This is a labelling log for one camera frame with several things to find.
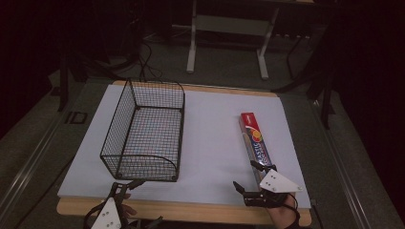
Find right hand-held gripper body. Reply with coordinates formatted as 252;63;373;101
243;168;304;210

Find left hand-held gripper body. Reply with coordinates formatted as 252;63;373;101
90;182;130;229

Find red blue plastic wrap box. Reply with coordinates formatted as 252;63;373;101
239;112;278;189

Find black wire basket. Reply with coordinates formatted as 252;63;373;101
99;77;186;183

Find person's left hand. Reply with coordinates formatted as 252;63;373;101
119;193;139;219

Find person's right hand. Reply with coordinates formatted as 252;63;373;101
266;194;299;229

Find white table sheet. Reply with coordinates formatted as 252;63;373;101
56;83;311;210

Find black metal stand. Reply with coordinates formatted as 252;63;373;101
271;30;337;130

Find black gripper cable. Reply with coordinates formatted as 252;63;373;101
82;204;104;229
280;192;302;229

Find grey metal floor rail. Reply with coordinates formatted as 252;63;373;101
0;104;73;220
309;97;374;229

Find black floor bracket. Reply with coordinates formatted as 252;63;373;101
64;111;89;125

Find black floor cables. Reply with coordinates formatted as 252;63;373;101
125;18;164;81

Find white metal desk frame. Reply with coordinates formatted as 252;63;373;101
185;0;281;81

